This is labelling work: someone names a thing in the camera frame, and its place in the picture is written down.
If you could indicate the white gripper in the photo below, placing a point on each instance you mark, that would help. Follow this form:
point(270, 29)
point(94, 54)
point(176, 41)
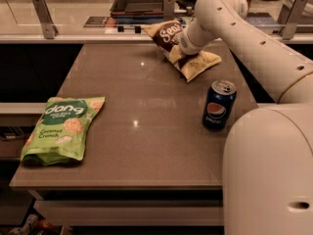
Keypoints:
point(187, 45)

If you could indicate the brown Sea Salt chip bag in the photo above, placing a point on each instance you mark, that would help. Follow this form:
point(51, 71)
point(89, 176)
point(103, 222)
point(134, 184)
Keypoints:
point(165, 35)

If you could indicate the blue Pepsi can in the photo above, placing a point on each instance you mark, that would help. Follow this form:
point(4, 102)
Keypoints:
point(220, 99)

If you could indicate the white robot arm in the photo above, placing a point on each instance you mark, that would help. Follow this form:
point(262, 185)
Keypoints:
point(268, 155)

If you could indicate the green Dang rice chip bag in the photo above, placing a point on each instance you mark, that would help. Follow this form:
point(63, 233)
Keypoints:
point(59, 136)

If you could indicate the grey tray with orange rim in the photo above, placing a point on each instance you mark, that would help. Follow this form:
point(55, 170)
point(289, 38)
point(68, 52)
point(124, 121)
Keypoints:
point(122, 8)

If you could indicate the snack packets under table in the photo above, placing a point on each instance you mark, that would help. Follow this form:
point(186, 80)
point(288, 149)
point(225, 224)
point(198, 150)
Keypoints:
point(35, 225)

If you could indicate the middle metal glass bracket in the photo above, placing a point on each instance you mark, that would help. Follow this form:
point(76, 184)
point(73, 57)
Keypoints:
point(168, 9)

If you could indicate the metal glass bracket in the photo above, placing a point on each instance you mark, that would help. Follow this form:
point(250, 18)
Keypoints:
point(168, 9)
point(297, 8)
point(49, 29)

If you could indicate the right metal glass bracket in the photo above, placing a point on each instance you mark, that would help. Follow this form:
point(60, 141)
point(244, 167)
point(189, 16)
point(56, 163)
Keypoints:
point(297, 8)

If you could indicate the left metal glass bracket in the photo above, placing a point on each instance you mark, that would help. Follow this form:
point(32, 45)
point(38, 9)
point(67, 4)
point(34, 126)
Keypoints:
point(49, 29)

